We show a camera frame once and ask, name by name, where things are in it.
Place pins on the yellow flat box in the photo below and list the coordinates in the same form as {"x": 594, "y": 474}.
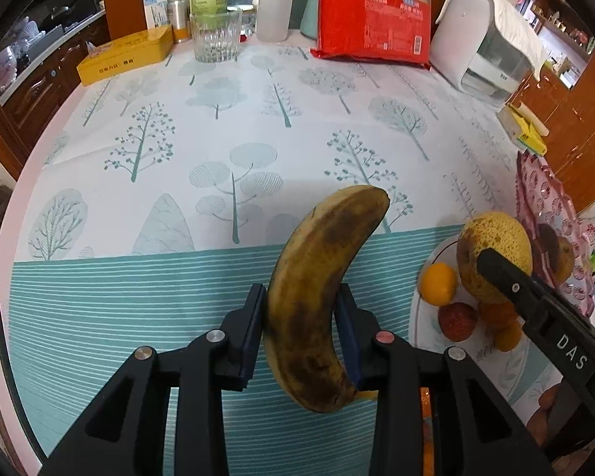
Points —
{"x": 125, "y": 54}

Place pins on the small white carton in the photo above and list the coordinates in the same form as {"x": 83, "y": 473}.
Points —
{"x": 156, "y": 13}

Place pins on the small red fruit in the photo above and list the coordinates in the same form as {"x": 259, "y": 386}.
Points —
{"x": 457, "y": 321}

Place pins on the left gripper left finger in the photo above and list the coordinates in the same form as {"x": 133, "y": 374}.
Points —
{"x": 122, "y": 431}

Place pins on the metal can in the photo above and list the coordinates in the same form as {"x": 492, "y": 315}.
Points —
{"x": 178, "y": 13}

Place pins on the red paper cup package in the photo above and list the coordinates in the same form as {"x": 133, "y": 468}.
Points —
{"x": 374, "y": 30}

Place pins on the red yellow apple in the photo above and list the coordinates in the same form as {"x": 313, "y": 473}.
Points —
{"x": 562, "y": 261}

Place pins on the small glass jar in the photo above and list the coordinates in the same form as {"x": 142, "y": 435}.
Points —
{"x": 248, "y": 13}

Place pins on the person right hand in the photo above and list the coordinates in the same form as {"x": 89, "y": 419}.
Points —
{"x": 538, "y": 427}

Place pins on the pink glass fruit bowl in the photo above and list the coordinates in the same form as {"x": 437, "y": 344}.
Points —
{"x": 541, "y": 199}

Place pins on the clear glass tumbler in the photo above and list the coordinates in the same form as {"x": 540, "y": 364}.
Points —
{"x": 216, "y": 37}

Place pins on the teal striped placemat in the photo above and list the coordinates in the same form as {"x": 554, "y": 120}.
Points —
{"x": 72, "y": 323}

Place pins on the yellow tissue pack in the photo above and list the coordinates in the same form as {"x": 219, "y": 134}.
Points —
{"x": 524, "y": 127}

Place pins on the small yellow-orange mandarin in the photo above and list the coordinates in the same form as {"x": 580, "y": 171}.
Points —
{"x": 507, "y": 338}

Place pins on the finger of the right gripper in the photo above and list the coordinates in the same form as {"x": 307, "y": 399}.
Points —
{"x": 531, "y": 296}

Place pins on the spotted ripe banana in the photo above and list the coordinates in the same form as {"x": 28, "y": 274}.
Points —
{"x": 297, "y": 339}

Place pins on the large orange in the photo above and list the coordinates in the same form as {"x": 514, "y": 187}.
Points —
{"x": 497, "y": 316}

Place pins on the dark green avocado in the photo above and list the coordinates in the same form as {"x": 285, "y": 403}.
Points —
{"x": 550, "y": 244}

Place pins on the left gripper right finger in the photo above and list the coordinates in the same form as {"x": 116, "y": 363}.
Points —
{"x": 437, "y": 407}

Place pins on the white squeeze bottle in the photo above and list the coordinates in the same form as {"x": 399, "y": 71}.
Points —
{"x": 273, "y": 19}

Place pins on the white cloth on appliance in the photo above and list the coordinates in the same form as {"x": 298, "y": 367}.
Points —
{"x": 515, "y": 30}

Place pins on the round printed white placemat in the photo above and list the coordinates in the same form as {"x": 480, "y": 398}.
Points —
{"x": 505, "y": 370}

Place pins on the yellow speckled pear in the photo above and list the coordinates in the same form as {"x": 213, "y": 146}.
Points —
{"x": 483, "y": 240}

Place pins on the white countertop appliance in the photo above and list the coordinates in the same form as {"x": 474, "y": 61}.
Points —
{"x": 471, "y": 54}

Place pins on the tree pattern tablecloth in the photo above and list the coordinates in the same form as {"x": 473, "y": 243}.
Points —
{"x": 187, "y": 157}

